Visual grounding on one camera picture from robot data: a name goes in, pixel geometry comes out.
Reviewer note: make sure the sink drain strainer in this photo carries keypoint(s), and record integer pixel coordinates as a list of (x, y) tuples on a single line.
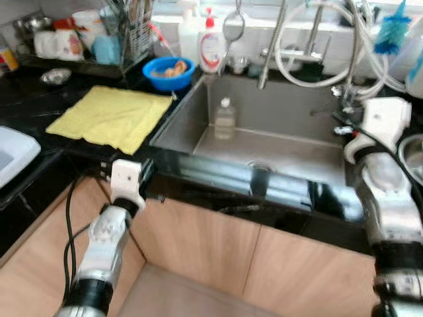
[(260, 166)]

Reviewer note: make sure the stainless steel sink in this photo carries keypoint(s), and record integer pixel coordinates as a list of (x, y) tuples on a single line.
[(284, 145)]

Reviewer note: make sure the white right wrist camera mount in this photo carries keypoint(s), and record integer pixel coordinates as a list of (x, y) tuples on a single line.
[(386, 122)]

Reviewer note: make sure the printed white mug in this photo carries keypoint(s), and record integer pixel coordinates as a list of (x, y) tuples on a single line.
[(69, 45)]

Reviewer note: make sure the dark green sponge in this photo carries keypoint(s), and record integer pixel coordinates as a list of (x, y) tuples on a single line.
[(310, 68)]

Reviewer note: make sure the plain white mug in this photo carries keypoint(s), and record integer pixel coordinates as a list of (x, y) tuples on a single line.
[(45, 45)]

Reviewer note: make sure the flexible steel faucet spout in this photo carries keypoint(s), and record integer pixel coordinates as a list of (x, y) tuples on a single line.
[(273, 43)]

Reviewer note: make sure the white pump bottle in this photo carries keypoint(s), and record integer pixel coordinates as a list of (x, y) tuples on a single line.
[(188, 39)]

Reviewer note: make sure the white blue water jug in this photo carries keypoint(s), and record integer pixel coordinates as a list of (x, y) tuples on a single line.
[(413, 66)]

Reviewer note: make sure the steel gooseneck faucet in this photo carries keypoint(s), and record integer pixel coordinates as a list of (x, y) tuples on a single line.
[(357, 59)]

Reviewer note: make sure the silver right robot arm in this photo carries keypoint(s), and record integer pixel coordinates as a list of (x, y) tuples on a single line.
[(390, 211)]

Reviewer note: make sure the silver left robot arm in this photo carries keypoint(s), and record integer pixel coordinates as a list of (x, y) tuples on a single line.
[(106, 244)]

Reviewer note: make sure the yellow cloth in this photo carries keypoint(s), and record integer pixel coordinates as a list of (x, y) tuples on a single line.
[(112, 119)]

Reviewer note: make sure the blue plastic bowl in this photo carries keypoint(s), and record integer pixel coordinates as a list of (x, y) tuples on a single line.
[(155, 82)]

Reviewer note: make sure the light blue cup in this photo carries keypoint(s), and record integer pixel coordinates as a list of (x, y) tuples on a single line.
[(106, 49)]

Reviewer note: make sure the large steel basin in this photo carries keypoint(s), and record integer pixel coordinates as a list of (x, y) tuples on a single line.
[(403, 155)]

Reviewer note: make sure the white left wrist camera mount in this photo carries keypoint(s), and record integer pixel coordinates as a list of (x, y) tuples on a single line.
[(125, 181)]

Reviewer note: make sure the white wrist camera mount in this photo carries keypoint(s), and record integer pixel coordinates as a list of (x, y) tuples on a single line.
[(125, 181), (386, 122)]

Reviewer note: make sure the blue bottle brush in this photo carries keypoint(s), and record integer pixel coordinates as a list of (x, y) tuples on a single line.
[(393, 33)]

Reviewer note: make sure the white red-pump soap bottle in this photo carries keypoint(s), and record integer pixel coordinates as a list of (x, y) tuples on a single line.
[(211, 49)]

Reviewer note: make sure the yellow red tin can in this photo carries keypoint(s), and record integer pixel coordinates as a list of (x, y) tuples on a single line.
[(6, 61)]

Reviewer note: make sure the light wood cabinet door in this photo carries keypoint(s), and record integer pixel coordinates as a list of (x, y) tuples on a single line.
[(310, 277), (198, 244), (33, 264)]

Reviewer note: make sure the small shallow steel dish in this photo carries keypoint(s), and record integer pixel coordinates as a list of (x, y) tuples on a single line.
[(55, 76)]

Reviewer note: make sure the stacked white bowls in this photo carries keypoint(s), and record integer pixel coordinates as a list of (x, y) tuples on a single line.
[(86, 23)]

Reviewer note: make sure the clear plastic bottle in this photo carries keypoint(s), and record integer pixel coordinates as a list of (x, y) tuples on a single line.
[(225, 122)]

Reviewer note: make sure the tan crumpled rag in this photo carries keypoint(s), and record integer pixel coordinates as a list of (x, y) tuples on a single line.
[(175, 68)]

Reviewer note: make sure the small steel cup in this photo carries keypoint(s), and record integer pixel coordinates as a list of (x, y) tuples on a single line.
[(238, 65)]

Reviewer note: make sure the chrome tap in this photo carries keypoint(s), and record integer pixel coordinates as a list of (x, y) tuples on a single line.
[(297, 56)]

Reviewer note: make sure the white rectangular tray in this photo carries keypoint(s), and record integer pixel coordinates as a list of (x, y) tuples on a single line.
[(16, 155)]

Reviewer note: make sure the red lid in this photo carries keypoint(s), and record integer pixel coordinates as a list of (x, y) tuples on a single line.
[(64, 24)]

